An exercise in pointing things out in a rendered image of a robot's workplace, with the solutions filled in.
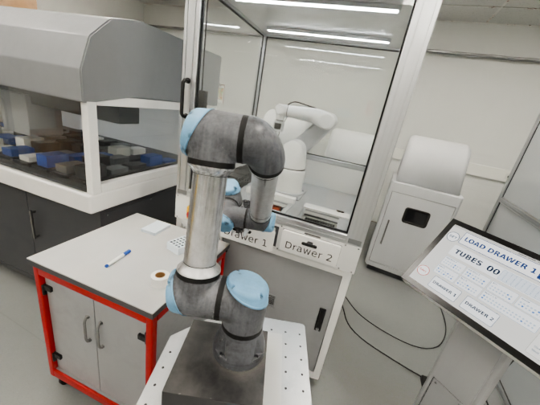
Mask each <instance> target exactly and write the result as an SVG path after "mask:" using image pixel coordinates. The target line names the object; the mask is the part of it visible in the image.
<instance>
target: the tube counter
mask: <svg viewBox="0 0 540 405"><path fill-rule="evenodd" d="M482 272H484V273H486V274H488V275H490V276H491V277H493V278H495V279H497V280H499V281H501V282H502V283H504V284H507V285H508V286H510V287H512V288H514V289H516V290H518V291H519V292H521V293H524V294H526V295H527V296H528V297H531V298H533V299H535V300H536V301H538V302H540V286H539V285H537V284H535V283H533V282H530V281H528V280H526V279H524V278H522V277H520V276H518V275H516V274H514V273H512V272H510V271H508V270H506V269H504V268H502V267H500V266H498V265H496V264H494V263H492V262H490V263H489V264H488V266H487V267H486V268H485V269H484V270H483V271H482Z"/></svg>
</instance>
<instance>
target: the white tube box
mask: <svg viewBox="0 0 540 405"><path fill-rule="evenodd" d="M185 242H186V236H185V235H184V236H181V237H178V238H177V239H172V240H170V241H168V242H167V249H169V250H170V251H172V252H173V253H174V254H176V255H177V256H179V255H181V254H183V253H184V251H185Z"/></svg>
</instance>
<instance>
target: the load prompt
mask: <svg viewBox="0 0 540 405"><path fill-rule="evenodd" d="M457 243H460V244H462V245H464V246H465V247H467V248H470V249H472V250H474V251H475V252H479V253H481V254H482V255H484V256H487V257H489V258H490V259H492V260H495V261H497V262H498V263H500V264H503V265H505V266H506V267H508V268H512V269H513V270H515V271H517V272H520V273H521V274H523V275H525V276H528V277H529V278H531V279H533V280H536V281H537V282H539V283H540V264H537V263H535V262H533V261H531V260H528V259H526V258H524V257H522V256H519V255H517V254H515V253H512V252H510V251H508V250H505V249H504V248H502V247H498V246H497V245H495V244H493V243H490V242H488V241H486V240H483V239H481V238H479V237H476V236H475V235H472V234H470V233H468V232H466V233H465V234H464V235H463V237H462V238H461V239H460V240H459V241H458V242H457Z"/></svg>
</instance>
